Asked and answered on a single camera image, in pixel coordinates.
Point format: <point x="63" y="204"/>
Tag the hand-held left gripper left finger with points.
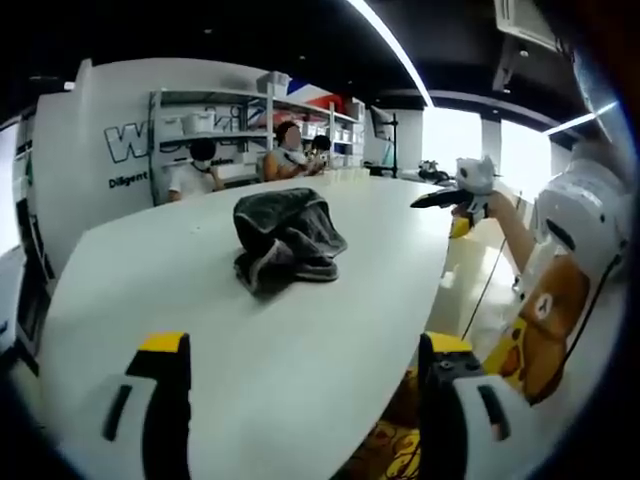
<point x="150" y="400"/>

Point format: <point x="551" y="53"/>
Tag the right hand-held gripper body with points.
<point x="475" y="172"/>

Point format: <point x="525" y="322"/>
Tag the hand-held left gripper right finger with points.
<point x="450" y="400"/>

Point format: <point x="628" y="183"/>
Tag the dark grey towel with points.
<point x="295" y="240"/>

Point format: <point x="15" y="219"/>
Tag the stack of white shelf boxes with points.
<point x="350" y="145"/>

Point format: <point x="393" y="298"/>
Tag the person's right hand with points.
<point x="496" y="204"/>

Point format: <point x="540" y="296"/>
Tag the dark equipment on table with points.
<point x="434" y="172"/>

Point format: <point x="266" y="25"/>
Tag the black monitor stand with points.
<point x="392" y="145"/>

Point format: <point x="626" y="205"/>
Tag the white table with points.
<point x="250" y="360"/>

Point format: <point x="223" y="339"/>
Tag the long ceiling light strip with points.
<point x="395" y="50"/>

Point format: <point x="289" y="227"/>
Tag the ceiling air conditioner unit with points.
<point x="525" y="22"/>

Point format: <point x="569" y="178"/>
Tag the red blue flag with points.
<point x="320" y="95"/>

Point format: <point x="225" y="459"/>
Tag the white storage bin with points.
<point x="273" y="82"/>
<point x="197" y="122"/>

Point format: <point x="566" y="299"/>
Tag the white metal shelf rack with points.
<point x="240" y="100"/>

